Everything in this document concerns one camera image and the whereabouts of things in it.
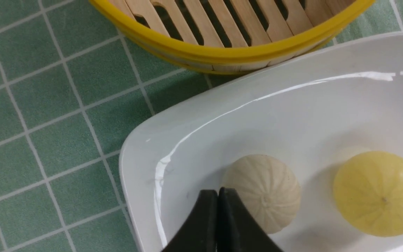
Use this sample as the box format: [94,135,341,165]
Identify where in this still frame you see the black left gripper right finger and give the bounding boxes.
[218,188,282,252]

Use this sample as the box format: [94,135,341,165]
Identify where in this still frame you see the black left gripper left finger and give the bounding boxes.
[163,190,218,252]

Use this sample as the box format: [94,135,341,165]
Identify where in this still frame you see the pale white steamed bun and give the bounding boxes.
[222,154,301,235]

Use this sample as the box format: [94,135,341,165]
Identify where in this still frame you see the yellow steamed bun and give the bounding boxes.
[333,151,403,237]

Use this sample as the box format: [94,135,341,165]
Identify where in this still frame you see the white square plate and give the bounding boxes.
[119,31,403,252]

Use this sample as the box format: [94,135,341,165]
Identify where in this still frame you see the yellow-rimmed bamboo steamer basket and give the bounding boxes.
[91,0,374,75]

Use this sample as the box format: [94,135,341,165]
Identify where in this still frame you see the green checkered tablecloth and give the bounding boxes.
[0,0,403,252]

